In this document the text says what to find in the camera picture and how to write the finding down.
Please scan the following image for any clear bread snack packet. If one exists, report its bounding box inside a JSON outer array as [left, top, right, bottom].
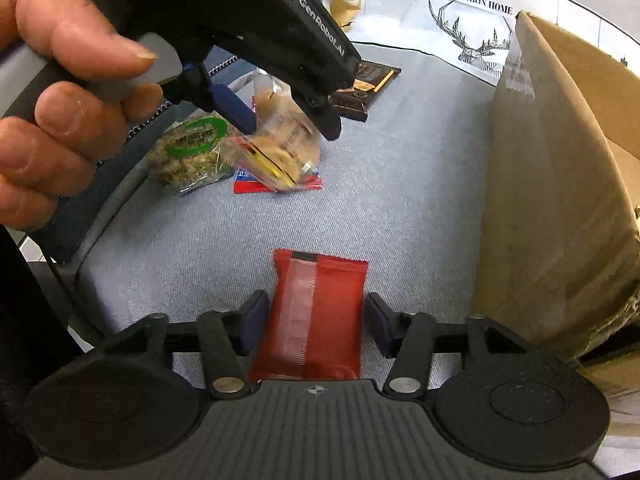
[[227, 67, 323, 193]]

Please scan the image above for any green label snack packet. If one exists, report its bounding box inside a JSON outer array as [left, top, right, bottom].
[[147, 112, 236, 193]]

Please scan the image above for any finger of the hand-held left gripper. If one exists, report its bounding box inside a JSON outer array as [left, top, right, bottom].
[[182, 62, 258, 136], [292, 85, 343, 141]]

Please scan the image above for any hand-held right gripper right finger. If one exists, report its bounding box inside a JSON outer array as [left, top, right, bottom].
[[365, 291, 538, 396]]

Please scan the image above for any red and blue snack packet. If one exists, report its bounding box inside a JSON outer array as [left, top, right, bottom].
[[232, 167, 323, 196]]

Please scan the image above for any dark chocolate packet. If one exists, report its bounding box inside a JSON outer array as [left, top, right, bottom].
[[332, 60, 402, 123]]

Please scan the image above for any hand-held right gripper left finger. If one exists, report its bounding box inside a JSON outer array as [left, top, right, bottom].
[[102, 289, 272, 398]]

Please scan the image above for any dark clothing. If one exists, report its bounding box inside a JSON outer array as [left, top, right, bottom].
[[0, 225, 76, 480]]

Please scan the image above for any cardboard box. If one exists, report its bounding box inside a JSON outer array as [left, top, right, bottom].
[[472, 10, 640, 401]]

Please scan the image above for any person's left hand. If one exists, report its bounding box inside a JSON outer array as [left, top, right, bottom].
[[0, 0, 166, 233]]

